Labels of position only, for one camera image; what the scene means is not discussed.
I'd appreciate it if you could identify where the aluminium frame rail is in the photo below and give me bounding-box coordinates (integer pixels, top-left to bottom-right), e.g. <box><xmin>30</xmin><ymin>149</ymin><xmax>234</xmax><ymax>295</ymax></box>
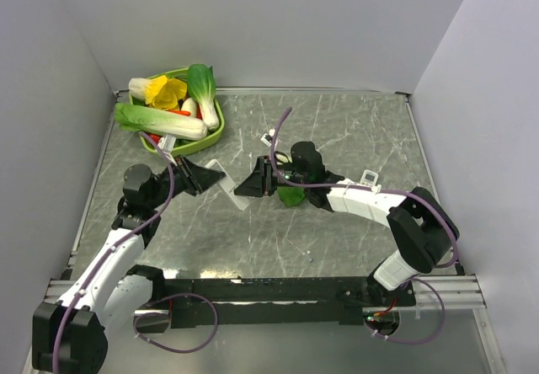
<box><xmin>44</xmin><ymin>275</ymin><xmax>487</xmax><ymax>312</ymax></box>

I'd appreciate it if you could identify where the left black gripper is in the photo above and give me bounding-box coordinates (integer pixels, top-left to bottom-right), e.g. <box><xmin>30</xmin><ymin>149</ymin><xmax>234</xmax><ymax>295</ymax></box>
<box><xmin>147</xmin><ymin>153</ymin><xmax>224</xmax><ymax>209</ymax></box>

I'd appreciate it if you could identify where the long white remote control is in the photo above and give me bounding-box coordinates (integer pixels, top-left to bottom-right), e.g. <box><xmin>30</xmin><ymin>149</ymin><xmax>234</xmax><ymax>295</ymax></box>
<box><xmin>205</xmin><ymin>158</ymin><xmax>249</xmax><ymax>211</ymax></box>

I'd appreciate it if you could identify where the white universal AC remote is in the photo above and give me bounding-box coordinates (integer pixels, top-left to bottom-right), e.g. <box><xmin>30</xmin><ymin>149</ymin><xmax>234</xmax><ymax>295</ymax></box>
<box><xmin>360</xmin><ymin>169</ymin><xmax>378</xmax><ymax>187</ymax></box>

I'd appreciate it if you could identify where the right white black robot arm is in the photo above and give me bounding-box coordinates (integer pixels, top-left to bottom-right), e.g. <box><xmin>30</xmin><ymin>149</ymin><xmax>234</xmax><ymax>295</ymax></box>
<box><xmin>234</xmin><ymin>142</ymin><xmax>460</xmax><ymax>305</ymax></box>

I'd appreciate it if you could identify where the green napa cabbage half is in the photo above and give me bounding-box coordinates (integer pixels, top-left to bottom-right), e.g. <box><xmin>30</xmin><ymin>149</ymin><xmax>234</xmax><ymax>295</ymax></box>
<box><xmin>277</xmin><ymin>186</ymin><xmax>305</xmax><ymax>207</ymax></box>

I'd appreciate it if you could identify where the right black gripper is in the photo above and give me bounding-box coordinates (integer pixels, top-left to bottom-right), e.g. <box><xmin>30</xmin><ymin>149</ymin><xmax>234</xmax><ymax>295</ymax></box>
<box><xmin>235</xmin><ymin>156</ymin><xmax>309</xmax><ymax>198</ymax></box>

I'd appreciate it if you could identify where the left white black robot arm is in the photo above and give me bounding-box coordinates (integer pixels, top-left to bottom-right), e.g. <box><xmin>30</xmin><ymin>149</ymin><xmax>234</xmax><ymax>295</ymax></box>
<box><xmin>31</xmin><ymin>157</ymin><xmax>227</xmax><ymax>373</ymax></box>

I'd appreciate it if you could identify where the white radish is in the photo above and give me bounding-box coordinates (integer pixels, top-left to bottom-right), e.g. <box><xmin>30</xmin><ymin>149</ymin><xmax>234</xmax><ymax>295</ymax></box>
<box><xmin>180</xmin><ymin>98</ymin><xmax>198</xmax><ymax>118</ymax></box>

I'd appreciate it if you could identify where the long green white cabbage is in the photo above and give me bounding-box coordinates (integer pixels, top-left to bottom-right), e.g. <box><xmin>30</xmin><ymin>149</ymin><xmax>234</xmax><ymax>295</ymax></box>
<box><xmin>115</xmin><ymin>103</ymin><xmax>208</xmax><ymax>141</ymax></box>

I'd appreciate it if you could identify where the yellow leafed cabbage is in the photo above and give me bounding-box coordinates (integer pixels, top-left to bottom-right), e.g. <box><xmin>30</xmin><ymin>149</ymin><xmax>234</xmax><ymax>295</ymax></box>
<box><xmin>128</xmin><ymin>75</ymin><xmax>188</xmax><ymax>110</ymax></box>

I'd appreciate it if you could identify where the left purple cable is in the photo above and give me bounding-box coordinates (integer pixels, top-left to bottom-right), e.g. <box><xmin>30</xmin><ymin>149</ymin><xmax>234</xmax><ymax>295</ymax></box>
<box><xmin>50</xmin><ymin>131</ymin><xmax>219</xmax><ymax>373</ymax></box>

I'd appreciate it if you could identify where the purple cable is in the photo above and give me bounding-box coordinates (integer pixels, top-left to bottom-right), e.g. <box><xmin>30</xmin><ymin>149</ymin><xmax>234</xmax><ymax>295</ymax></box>
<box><xmin>269</xmin><ymin>106</ymin><xmax>460</xmax><ymax>345</ymax></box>
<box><xmin>50</xmin><ymin>131</ymin><xmax>219</xmax><ymax>373</ymax></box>

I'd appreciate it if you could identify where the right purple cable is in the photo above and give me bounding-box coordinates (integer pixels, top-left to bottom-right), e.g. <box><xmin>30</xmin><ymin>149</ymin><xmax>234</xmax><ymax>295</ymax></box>
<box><xmin>269</xmin><ymin>106</ymin><xmax>460</xmax><ymax>345</ymax></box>

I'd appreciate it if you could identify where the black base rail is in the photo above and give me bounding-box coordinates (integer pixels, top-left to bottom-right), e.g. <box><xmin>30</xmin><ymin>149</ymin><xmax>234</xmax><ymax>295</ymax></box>
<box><xmin>136</xmin><ymin>276</ymin><xmax>416</xmax><ymax>329</ymax></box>

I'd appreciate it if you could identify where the red chili pepper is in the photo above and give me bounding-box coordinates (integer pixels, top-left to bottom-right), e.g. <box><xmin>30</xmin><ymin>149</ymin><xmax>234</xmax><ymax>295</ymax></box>
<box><xmin>167</xmin><ymin>109</ymin><xmax>191</xmax><ymax>117</ymax></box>

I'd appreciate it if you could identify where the green plastic basket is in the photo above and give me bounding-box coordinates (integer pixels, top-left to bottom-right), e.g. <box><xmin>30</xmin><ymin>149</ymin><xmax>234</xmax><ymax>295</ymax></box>
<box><xmin>115</xmin><ymin>64</ymin><xmax>225</xmax><ymax>155</ymax></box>

